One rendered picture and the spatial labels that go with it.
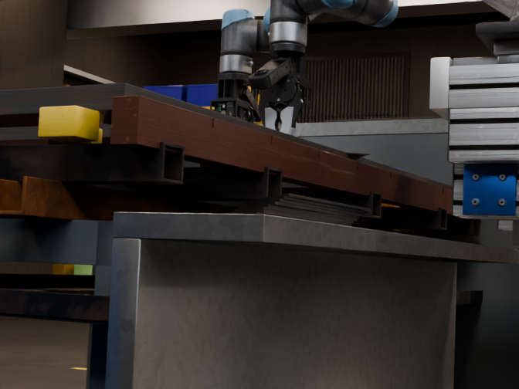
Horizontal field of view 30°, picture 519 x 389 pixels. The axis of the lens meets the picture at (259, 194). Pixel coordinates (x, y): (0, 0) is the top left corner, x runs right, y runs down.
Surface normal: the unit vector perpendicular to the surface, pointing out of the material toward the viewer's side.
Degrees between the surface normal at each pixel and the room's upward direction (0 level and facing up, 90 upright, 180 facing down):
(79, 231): 90
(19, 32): 90
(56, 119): 90
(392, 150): 90
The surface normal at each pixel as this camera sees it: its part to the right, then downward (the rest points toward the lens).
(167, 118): 0.88, 0.00
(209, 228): -0.46, -0.08
